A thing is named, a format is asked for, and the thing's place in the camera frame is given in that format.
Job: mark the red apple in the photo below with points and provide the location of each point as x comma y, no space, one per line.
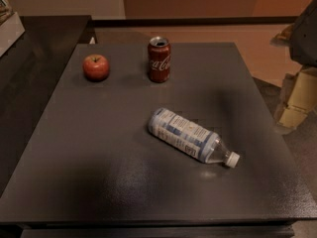
96,67

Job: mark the blue label plastic bottle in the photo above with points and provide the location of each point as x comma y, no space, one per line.
192,139

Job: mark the white box at left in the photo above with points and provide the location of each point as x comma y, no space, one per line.
11,27

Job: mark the red Coca-Cola can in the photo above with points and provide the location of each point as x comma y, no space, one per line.
159,53

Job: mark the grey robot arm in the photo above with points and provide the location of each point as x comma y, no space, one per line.
298,95

